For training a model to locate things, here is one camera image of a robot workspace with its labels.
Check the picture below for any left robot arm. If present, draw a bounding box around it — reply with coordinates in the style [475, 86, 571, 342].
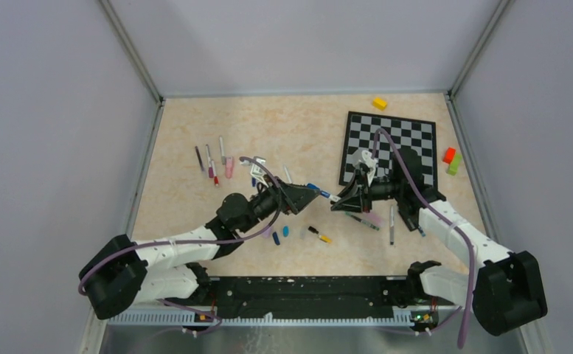
[78, 183, 321, 319]

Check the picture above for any pink highlighter pen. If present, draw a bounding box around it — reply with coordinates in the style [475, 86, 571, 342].
[363, 212, 384, 226]

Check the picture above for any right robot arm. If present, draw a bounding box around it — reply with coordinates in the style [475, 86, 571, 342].
[330, 147, 548, 336]

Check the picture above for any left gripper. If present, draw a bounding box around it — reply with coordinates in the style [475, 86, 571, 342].
[239, 173, 321, 234]

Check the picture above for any black marker blue cap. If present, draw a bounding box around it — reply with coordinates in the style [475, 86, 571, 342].
[399, 210, 419, 232]

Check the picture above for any green curved block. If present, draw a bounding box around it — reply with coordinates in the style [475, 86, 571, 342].
[447, 153, 462, 176]

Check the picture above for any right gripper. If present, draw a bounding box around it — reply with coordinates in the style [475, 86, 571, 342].
[330, 169, 403, 214]

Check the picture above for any red block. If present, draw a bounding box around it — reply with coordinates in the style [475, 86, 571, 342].
[442, 147, 456, 164]

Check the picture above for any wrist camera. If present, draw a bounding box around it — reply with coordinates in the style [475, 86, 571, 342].
[250, 156, 266, 181]
[358, 150, 378, 186]

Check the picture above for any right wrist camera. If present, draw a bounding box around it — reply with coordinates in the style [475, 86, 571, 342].
[358, 150, 378, 186]

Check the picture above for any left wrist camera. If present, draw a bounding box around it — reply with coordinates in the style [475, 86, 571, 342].
[250, 156, 266, 181]

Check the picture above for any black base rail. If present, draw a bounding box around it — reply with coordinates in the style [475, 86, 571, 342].
[180, 276, 449, 320]

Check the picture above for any green gel pen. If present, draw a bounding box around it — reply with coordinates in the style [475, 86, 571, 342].
[344, 212, 380, 231]

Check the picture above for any white marker dark blue cap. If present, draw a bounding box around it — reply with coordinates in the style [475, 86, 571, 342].
[389, 205, 395, 246]

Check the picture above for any yellow block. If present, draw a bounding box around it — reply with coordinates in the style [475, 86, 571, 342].
[372, 97, 388, 111]

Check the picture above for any pink highlighter cap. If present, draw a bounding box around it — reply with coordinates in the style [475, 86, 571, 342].
[262, 227, 273, 238]

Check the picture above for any black white chessboard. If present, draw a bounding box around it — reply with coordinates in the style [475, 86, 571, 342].
[338, 111, 437, 189]

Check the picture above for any white pen grey cap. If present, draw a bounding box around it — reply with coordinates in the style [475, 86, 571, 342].
[218, 136, 226, 165]

